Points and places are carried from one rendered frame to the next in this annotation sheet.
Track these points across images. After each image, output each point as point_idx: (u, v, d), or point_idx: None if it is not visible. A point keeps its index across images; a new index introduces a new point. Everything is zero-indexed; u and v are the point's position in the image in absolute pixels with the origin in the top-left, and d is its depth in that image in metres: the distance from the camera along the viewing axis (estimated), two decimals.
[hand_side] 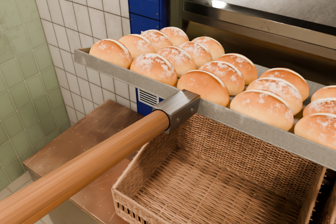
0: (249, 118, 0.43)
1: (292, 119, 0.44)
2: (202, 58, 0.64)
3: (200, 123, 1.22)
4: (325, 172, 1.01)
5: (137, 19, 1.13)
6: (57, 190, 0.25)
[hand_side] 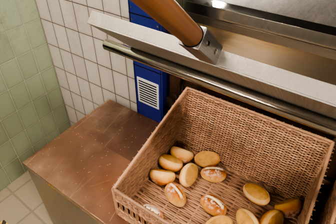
0: (272, 66, 0.43)
1: None
2: (223, 176, 1.10)
3: (200, 123, 1.22)
4: (325, 172, 1.01)
5: (137, 19, 1.13)
6: None
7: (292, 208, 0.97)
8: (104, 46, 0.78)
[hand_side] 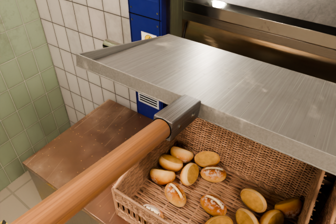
0: (249, 123, 0.44)
1: None
2: (223, 176, 1.10)
3: (200, 123, 1.22)
4: (325, 172, 1.01)
5: (137, 19, 1.13)
6: (63, 209, 0.27)
7: (292, 208, 0.97)
8: (104, 46, 0.78)
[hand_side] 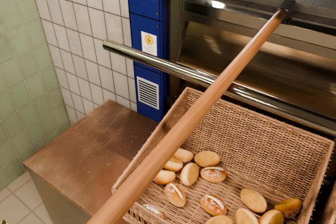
0: (323, 8, 0.87)
1: None
2: (223, 176, 1.10)
3: (200, 123, 1.22)
4: (325, 172, 1.01)
5: (137, 19, 1.13)
6: (265, 36, 0.74)
7: (292, 208, 0.97)
8: (104, 46, 0.78)
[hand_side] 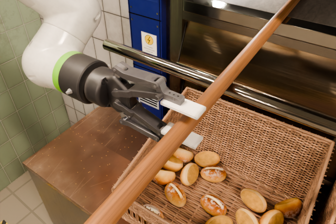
0: None
1: None
2: (223, 176, 1.10)
3: (200, 123, 1.22)
4: (325, 172, 1.01)
5: (137, 19, 1.13)
6: None
7: (292, 208, 0.97)
8: (104, 46, 0.78)
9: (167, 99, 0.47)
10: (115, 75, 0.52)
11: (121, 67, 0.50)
